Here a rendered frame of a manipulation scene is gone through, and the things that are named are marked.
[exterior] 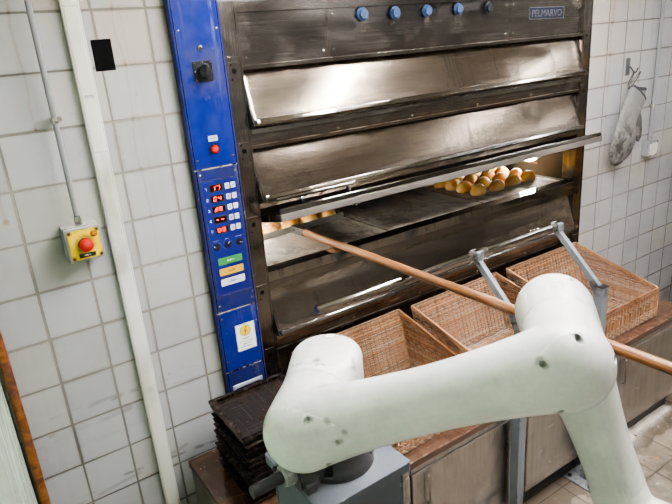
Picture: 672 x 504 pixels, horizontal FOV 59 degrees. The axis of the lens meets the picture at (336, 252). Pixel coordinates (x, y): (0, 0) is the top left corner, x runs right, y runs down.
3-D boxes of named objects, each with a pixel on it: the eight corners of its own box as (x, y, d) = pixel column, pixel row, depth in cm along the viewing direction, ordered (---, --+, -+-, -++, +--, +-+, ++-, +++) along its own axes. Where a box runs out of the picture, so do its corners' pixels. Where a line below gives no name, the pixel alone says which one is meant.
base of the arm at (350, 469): (270, 527, 100) (266, 498, 98) (231, 479, 112) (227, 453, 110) (390, 460, 113) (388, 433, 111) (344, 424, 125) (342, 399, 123)
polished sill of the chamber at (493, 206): (261, 278, 224) (260, 268, 222) (563, 186, 315) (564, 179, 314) (269, 282, 219) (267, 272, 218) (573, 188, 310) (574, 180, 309)
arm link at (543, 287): (506, 307, 90) (589, 283, 86) (502, 275, 102) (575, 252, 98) (544, 406, 94) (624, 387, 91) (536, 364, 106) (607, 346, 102)
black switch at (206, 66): (195, 82, 183) (189, 45, 179) (213, 80, 186) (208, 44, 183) (199, 82, 180) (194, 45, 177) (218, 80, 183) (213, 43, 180)
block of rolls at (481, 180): (398, 180, 340) (397, 170, 339) (458, 165, 365) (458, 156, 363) (477, 197, 292) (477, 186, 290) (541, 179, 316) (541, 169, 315)
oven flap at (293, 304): (277, 335, 226) (263, 285, 225) (571, 229, 317) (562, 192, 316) (282, 336, 222) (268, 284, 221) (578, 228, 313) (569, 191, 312)
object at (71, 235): (66, 258, 177) (58, 226, 174) (100, 250, 182) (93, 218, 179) (71, 264, 171) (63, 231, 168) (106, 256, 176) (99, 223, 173)
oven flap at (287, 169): (261, 203, 208) (246, 148, 208) (577, 130, 299) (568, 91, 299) (266, 201, 205) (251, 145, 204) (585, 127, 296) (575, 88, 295)
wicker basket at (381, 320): (294, 412, 237) (287, 350, 228) (401, 362, 267) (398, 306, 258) (371, 476, 199) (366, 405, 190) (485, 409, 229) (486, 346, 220)
